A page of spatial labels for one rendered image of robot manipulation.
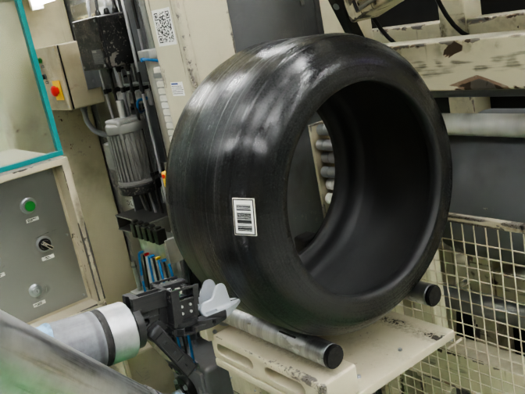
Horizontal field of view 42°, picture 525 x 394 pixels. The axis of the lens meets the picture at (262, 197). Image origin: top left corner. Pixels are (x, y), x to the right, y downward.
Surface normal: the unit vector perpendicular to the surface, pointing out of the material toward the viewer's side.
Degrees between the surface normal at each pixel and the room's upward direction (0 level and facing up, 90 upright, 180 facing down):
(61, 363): 84
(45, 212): 90
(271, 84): 52
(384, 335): 0
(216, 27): 90
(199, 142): 59
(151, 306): 90
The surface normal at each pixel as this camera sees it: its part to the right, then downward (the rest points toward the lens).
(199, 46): 0.61, 0.10
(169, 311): -0.79, 0.18
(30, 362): 0.93, -0.01
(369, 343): -0.18, -0.95
